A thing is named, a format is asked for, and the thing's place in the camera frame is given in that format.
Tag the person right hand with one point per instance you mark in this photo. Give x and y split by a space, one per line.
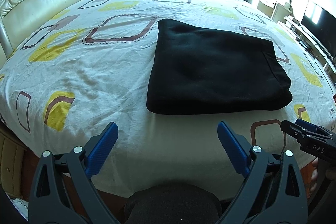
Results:
330 174

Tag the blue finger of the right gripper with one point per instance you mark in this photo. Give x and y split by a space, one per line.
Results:
313 127
301 135

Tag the white low tv stand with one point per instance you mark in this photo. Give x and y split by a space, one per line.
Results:
317 49

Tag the patterned white bed sheet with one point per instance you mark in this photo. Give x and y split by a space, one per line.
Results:
90 65

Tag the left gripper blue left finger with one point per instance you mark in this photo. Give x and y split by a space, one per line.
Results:
49 201

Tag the black flat screen television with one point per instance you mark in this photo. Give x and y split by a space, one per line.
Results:
321 24

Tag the white dressing table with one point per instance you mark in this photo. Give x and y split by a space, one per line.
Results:
273 9

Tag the black pants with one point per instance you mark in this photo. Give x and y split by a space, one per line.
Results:
198 71

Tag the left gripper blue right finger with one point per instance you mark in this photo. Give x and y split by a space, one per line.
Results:
272 190

